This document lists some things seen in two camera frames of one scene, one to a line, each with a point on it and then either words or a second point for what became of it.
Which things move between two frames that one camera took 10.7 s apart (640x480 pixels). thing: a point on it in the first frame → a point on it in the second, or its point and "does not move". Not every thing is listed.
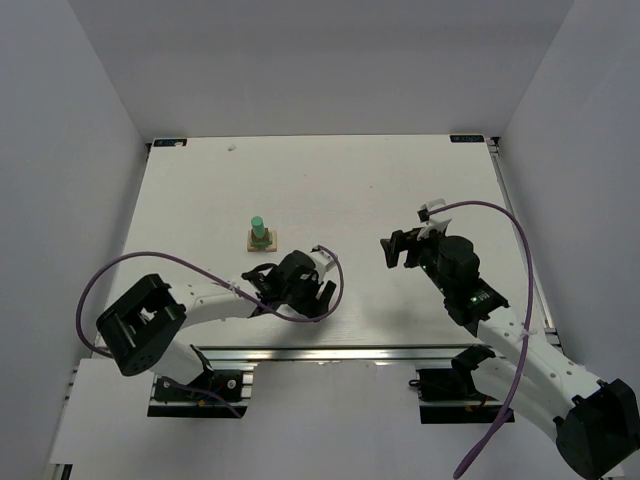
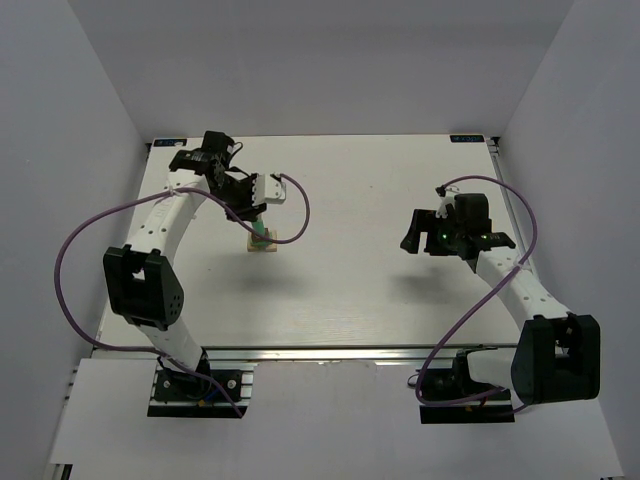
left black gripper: [310, 295] → [245, 201]
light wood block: [250, 247] does not move
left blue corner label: [172, 142] does not move
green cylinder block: [258, 224] does not move
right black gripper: [409, 245] → [430, 232]
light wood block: [273, 248] does not move
